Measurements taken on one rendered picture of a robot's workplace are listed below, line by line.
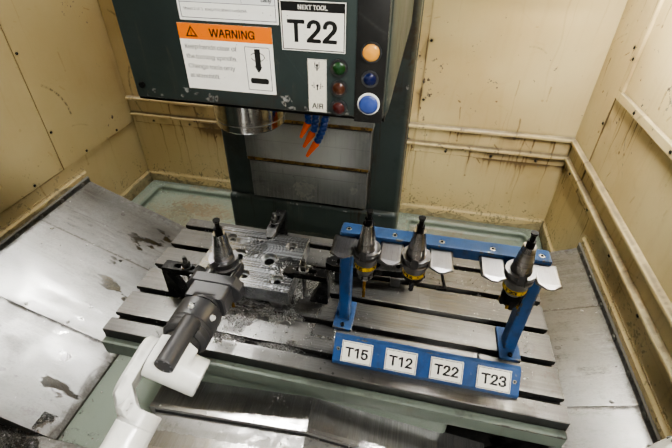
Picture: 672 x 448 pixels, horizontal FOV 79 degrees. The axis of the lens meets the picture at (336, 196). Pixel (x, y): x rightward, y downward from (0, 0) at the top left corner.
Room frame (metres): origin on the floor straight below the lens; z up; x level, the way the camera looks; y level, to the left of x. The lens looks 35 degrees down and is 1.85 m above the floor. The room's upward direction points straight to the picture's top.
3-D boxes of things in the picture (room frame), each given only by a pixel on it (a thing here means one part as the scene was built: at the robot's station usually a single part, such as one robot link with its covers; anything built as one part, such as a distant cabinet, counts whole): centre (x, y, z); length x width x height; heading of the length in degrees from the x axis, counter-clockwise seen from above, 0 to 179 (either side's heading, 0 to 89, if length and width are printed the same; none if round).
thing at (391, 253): (0.68, -0.13, 1.21); 0.07 x 0.05 x 0.01; 168
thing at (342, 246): (0.70, -0.02, 1.21); 0.07 x 0.05 x 0.01; 168
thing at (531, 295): (0.67, -0.46, 1.05); 0.10 x 0.05 x 0.30; 168
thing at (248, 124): (0.88, 0.20, 1.51); 0.16 x 0.16 x 0.12
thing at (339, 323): (0.75, -0.03, 1.05); 0.10 x 0.05 x 0.30; 168
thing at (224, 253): (0.65, 0.24, 1.26); 0.04 x 0.04 x 0.07
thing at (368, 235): (0.69, -0.07, 1.26); 0.04 x 0.04 x 0.07
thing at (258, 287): (0.90, 0.25, 0.97); 0.29 x 0.23 x 0.05; 78
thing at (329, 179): (1.31, 0.11, 1.16); 0.48 x 0.05 x 0.51; 78
